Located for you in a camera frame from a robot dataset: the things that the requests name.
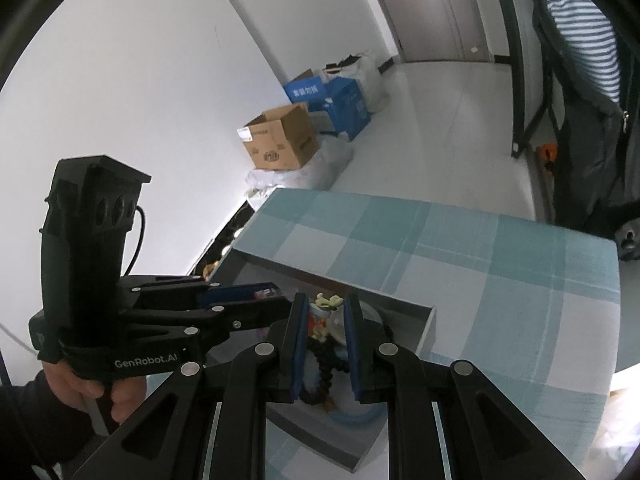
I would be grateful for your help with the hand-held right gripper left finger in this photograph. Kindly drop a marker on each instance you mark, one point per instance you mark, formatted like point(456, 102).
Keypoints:
point(299, 347)

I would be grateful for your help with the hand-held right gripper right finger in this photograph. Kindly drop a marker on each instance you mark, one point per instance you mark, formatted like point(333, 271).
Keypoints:
point(353, 350)

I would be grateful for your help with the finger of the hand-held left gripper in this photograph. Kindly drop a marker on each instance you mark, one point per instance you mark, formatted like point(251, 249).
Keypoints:
point(250, 314)
point(240, 292)

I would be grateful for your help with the grey cardboard storage box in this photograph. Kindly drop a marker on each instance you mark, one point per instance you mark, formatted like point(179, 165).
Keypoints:
point(320, 440)

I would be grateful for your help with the person's left forearm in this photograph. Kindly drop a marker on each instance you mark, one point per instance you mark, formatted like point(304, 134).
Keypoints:
point(35, 435)

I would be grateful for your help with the person's left hand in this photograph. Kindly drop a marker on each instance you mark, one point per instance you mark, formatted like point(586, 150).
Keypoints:
point(90, 395)

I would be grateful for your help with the light blue hair band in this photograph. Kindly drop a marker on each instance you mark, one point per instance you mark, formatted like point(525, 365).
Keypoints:
point(350, 419)

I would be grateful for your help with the teal checked tablecloth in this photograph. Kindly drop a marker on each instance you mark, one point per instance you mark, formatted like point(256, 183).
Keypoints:
point(475, 285)

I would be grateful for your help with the brown cardboard box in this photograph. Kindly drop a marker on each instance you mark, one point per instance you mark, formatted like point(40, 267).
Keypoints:
point(285, 140)

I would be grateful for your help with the large translucent plastic bag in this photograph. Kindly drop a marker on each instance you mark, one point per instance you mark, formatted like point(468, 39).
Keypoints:
point(330, 160)

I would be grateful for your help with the blue printed carton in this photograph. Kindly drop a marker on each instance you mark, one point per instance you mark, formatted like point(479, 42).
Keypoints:
point(345, 105)

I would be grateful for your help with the small orange object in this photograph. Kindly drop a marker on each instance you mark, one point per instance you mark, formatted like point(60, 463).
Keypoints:
point(546, 155)

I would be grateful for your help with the black backpack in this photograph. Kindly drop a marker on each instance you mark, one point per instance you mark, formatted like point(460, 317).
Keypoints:
point(585, 160)

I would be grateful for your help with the grey door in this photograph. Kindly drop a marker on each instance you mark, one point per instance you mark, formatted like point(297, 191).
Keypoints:
point(440, 5)

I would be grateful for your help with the striped shirt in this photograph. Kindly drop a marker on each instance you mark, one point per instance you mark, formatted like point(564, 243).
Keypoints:
point(585, 40)

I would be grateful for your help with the black metal frame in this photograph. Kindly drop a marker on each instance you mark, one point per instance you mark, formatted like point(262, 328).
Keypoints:
point(520, 60)

